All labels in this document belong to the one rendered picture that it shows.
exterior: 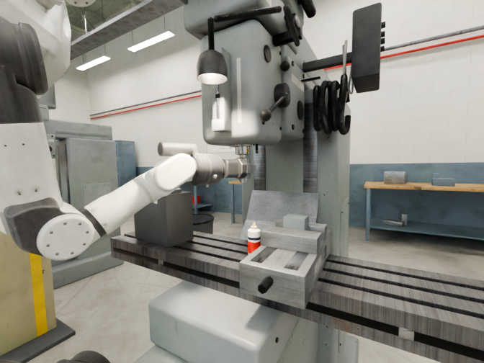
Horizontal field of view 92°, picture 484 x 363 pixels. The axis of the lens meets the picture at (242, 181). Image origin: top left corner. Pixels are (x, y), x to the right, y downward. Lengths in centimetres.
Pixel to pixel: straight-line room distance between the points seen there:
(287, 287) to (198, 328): 25
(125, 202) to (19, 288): 182
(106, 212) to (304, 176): 78
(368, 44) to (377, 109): 404
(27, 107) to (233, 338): 56
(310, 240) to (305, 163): 51
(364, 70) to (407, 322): 68
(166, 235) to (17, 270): 153
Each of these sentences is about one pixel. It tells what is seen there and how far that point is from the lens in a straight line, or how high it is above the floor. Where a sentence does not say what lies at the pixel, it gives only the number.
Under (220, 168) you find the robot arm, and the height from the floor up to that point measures 124.
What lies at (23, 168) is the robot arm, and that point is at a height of 125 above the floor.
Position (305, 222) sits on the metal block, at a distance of 66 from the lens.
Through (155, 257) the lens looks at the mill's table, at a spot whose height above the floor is 93.
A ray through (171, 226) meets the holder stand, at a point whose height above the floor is 103.
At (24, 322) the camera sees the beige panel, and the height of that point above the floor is 18.
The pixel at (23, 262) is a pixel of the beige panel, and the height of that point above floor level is 60.
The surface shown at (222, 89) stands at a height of 144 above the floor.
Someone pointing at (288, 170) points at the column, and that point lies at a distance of 107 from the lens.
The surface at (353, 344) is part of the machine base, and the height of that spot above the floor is 20.
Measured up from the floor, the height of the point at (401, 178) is 97.
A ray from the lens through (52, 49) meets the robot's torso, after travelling 59.
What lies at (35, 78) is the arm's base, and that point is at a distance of 47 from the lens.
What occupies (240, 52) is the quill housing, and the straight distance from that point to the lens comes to 70.
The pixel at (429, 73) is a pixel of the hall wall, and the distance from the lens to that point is 508.
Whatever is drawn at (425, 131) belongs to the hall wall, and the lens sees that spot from 491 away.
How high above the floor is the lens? 125
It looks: 4 degrees down
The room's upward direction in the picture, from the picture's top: 1 degrees counter-clockwise
